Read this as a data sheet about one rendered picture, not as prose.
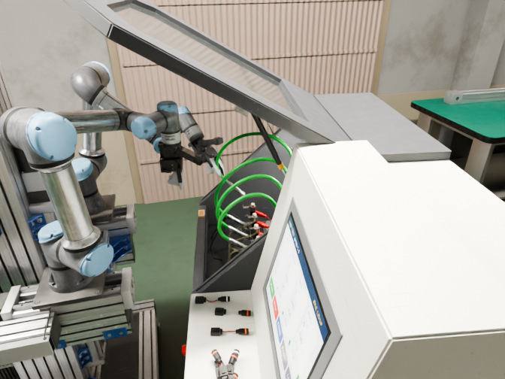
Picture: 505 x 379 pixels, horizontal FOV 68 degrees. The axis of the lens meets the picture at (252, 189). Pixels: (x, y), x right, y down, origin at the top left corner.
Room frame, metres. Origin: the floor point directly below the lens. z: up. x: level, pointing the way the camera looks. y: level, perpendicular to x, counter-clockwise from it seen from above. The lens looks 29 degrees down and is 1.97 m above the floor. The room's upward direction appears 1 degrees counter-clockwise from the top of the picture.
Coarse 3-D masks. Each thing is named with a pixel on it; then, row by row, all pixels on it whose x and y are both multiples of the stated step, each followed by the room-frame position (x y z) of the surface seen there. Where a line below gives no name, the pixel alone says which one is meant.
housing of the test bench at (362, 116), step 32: (320, 96) 1.71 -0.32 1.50; (352, 96) 1.71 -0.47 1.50; (352, 128) 1.29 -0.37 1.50; (384, 128) 1.29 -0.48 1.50; (416, 128) 1.29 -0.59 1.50; (416, 160) 1.07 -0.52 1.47; (448, 160) 1.07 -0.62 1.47; (416, 192) 0.88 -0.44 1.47; (448, 192) 0.87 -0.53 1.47; (480, 192) 0.87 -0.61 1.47; (448, 224) 0.72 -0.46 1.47; (480, 224) 0.72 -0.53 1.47; (480, 256) 0.61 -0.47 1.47
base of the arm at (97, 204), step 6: (96, 192) 1.50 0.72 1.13; (84, 198) 1.46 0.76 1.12; (90, 198) 1.47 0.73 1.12; (96, 198) 1.49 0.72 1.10; (102, 198) 1.53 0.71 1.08; (90, 204) 1.46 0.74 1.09; (96, 204) 1.48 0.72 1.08; (102, 204) 1.50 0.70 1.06; (90, 210) 1.45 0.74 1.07; (96, 210) 1.46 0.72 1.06; (102, 210) 1.49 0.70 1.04
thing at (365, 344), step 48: (336, 144) 1.02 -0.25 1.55; (288, 192) 0.96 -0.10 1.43; (336, 192) 0.74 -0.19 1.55; (384, 192) 0.74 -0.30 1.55; (336, 240) 0.58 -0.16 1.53; (384, 240) 0.56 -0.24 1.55; (432, 240) 0.56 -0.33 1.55; (336, 288) 0.51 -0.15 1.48; (384, 288) 0.44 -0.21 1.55; (432, 288) 0.44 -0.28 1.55; (480, 288) 0.43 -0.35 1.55; (384, 336) 0.35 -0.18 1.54; (432, 336) 0.35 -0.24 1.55; (480, 336) 0.35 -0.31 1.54
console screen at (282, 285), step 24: (288, 216) 0.88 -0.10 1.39; (288, 240) 0.82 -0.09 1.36; (288, 264) 0.76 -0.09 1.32; (312, 264) 0.63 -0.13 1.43; (264, 288) 0.88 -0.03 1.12; (288, 288) 0.71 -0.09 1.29; (312, 288) 0.59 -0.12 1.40; (288, 312) 0.65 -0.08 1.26; (312, 312) 0.55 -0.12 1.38; (288, 336) 0.61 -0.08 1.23; (312, 336) 0.51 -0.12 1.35; (336, 336) 0.45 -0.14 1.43; (288, 360) 0.56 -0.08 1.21; (312, 360) 0.48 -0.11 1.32
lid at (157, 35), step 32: (64, 0) 1.10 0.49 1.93; (96, 0) 1.14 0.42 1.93; (128, 0) 1.45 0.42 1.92; (128, 32) 0.99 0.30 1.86; (160, 32) 1.30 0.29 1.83; (192, 32) 1.65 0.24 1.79; (160, 64) 0.99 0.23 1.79; (192, 64) 1.02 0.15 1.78; (224, 64) 1.38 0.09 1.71; (256, 64) 1.70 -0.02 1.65; (224, 96) 1.00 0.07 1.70; (256, 96) 1.06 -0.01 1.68; (288, 96) 1.46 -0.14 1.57; (288, 128) 1.02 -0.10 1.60; (320, 128) 1.11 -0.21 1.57
